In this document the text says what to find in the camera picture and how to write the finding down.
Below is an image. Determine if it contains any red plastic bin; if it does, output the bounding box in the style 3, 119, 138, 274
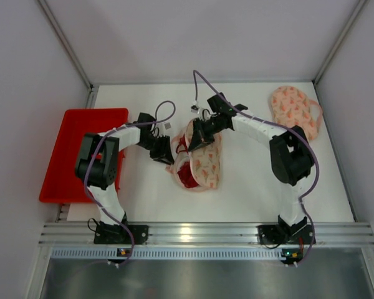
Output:
39, 108, 129, 204

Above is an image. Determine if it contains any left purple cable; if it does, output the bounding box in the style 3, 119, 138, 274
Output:
84, 100, 176, 266

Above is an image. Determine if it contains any aluminium front rail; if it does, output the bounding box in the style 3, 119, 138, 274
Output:
38, 222, 374, 248

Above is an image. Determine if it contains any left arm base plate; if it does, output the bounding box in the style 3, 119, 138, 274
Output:
93, 222, 149, 245

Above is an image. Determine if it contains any right aluminium frame post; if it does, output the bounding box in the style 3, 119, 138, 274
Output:
311, 0, 373, 85

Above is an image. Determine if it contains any perforated cable duct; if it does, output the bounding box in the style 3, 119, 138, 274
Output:
51, 247, 302, 260

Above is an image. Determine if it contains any left aluminium frame post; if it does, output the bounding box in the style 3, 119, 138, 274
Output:
36, 0, 94, 91

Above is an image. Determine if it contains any aluminium frame post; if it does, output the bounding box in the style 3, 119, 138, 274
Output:
311, 0, 373, 85
36, 0, 94, 91

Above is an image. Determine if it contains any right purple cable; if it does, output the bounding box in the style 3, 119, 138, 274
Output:
193, 70, 320, 265

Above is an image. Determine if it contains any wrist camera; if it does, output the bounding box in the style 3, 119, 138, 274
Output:
159, 122, 172, 135
190, 103, 204, 118

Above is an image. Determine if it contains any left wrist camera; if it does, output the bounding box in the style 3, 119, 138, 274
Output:
159, 122, 172, 135

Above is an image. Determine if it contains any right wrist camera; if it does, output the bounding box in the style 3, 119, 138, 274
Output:
190, 103, 204, 118

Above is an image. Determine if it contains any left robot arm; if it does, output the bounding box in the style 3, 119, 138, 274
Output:
75, 113, 174, 239

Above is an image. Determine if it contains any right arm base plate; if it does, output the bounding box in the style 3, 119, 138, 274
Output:
257, 224, 316, 248

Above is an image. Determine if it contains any dark red bra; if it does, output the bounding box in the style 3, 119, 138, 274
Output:
175, 135, 198, 189

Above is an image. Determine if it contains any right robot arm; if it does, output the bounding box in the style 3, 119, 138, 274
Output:
188, 93, 319, 244

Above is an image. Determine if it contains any purple cable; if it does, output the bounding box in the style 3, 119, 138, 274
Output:
84, 100, 176, 266
193, 70, 320, 265

